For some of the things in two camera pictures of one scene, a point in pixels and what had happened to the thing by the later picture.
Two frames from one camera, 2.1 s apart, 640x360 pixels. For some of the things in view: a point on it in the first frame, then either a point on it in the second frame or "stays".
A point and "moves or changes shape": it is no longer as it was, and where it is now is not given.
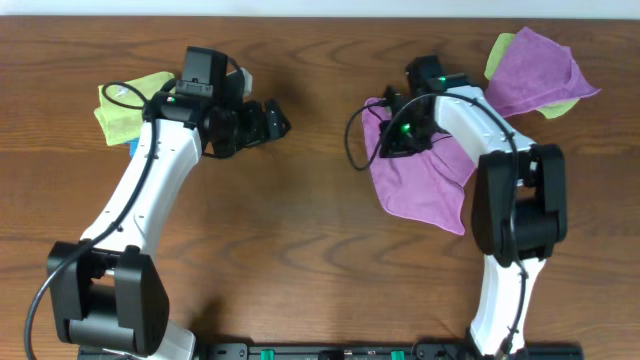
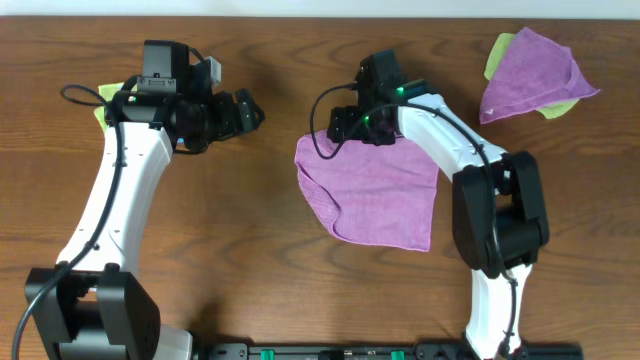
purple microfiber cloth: (425, 187) moves or changes shape
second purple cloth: (535, 71) stays
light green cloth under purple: (499, 47) stays
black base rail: (378, 351) stays
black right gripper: (389, 147) to (342, 122)
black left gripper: (262, 126) to (240, 113)
